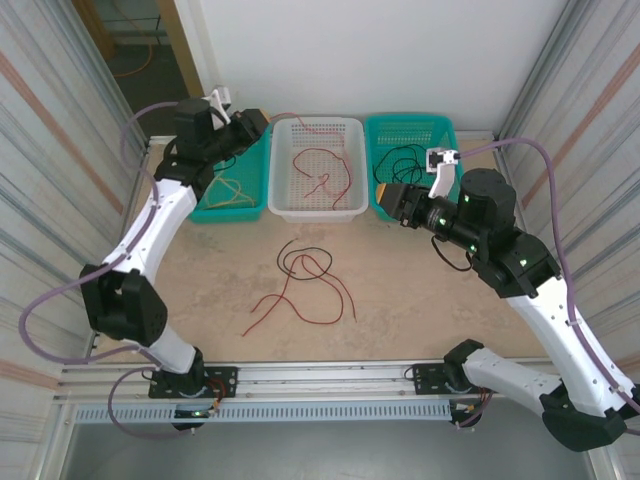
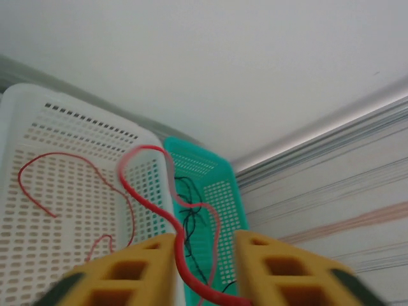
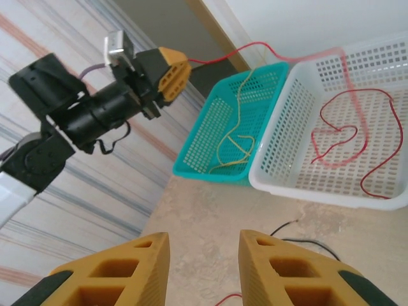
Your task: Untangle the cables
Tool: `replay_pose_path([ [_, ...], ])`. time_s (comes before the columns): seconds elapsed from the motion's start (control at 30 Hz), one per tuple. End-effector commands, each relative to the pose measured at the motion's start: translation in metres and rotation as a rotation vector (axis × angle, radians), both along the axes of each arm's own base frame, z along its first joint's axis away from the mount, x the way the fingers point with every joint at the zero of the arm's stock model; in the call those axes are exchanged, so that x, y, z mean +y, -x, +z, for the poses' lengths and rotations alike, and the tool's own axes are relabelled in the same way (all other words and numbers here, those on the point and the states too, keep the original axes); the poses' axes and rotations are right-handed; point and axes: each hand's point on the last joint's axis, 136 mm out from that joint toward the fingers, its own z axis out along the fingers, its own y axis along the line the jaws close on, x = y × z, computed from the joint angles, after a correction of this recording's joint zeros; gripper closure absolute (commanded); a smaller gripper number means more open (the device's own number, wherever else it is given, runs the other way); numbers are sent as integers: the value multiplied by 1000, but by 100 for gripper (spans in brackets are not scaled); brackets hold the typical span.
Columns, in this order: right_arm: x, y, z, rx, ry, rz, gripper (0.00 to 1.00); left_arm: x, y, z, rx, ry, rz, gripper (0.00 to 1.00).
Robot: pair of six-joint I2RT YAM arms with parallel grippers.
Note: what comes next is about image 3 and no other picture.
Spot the wooden door frame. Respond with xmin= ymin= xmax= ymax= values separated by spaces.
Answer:
xmin=186 ymin=0 xmax=252 ymax=73

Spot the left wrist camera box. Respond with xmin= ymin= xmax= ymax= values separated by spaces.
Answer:
xmin=103 ymin=30 xmax=138 ymax=69

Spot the yellow cable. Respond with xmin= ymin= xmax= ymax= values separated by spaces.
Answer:
xmin=216 ymin=135 xmax=256 ymax=166
xmin=208 ymin=65 xmax=258 ymax=175

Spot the white plastic basket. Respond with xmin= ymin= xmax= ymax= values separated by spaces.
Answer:
xmin=248 ymin=33 xmax=408 ymax=212

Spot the short black motor lead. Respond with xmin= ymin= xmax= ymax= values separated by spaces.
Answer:
xmin=95 ymin=120 xmax=132 ymax=154

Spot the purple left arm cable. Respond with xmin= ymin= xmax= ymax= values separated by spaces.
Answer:
xmin=78 ymin=62 xmax=106 ymax=80

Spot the black cable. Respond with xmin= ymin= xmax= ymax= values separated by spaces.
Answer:
xmin=270 ymin=219 xmax=300 ymax=237
xmin=279 ymin=237 xmax=341 ymax=261

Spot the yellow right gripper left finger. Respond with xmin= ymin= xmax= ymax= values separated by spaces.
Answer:
xmin=11 ymin=231 xmax=171 ymax=306

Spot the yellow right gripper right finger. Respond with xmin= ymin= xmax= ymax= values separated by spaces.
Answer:
xmin=239 ymin=229 xmax=401 ymax=306

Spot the teal plastic basket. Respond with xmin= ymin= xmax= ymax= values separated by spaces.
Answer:
xmin=171 ymin=62 xmax=290 ymax=189

